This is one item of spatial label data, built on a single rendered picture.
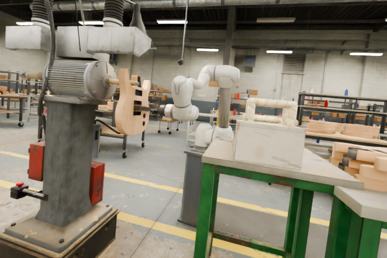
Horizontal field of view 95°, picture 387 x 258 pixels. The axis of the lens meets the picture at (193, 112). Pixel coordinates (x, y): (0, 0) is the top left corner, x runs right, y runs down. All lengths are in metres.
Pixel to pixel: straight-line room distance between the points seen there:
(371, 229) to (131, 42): 1.23
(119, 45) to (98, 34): 0.14
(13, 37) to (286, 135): 1.69
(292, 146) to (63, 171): 1.31
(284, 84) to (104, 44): 11.76
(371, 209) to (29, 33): 1.84
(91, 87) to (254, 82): 11.38
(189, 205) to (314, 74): 11.85
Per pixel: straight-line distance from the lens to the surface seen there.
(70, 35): 1.44
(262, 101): 0.81
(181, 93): 0.98
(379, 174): 0.98
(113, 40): 1.11
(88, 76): 1.21
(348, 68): 13.71
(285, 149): 0.84
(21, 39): 1.63
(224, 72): 1.47
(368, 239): 0.92
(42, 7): 1.62
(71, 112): 1.34
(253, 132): 0.80
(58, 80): 1.40
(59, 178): 1.48
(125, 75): 1.13
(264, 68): 12.37
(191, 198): 1.88
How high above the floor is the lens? 1.16
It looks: 3 degrees down
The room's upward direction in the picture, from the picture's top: 6 degrees clockwise
